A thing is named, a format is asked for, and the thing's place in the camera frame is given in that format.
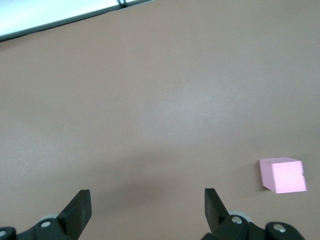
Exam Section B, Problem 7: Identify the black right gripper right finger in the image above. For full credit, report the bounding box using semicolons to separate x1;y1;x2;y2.
201;187;307;240

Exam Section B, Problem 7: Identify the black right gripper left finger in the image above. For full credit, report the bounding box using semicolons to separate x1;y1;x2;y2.
0;189;93;240

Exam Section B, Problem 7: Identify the pink foam block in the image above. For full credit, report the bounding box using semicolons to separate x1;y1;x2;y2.
258;156;308;195

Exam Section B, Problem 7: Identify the large table cover sheet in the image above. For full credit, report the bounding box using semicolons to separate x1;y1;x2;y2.
0;0;320;240

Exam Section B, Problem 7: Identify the dark table edge trim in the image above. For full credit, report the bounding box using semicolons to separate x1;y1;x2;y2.
0;0;155;43

